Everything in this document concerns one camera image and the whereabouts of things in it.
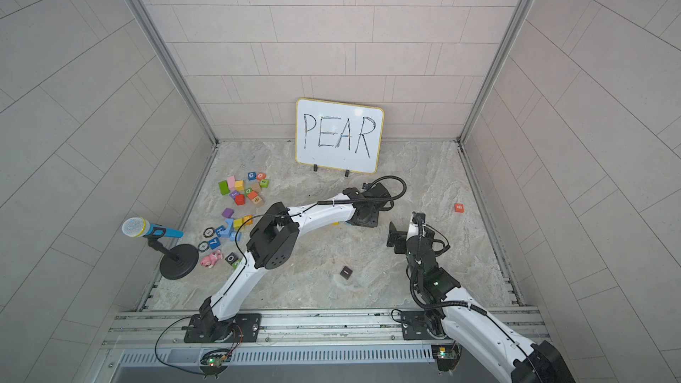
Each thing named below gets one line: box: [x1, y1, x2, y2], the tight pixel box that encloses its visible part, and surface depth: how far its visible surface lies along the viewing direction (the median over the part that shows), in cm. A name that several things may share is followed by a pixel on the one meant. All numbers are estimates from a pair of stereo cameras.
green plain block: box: [218, 179, 231, 196], surface depth 101 cm
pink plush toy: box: [200, 250, 223, 269], surface depth 83 cm
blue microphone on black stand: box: [122, 216, 200, 281], surface depth 80 cm
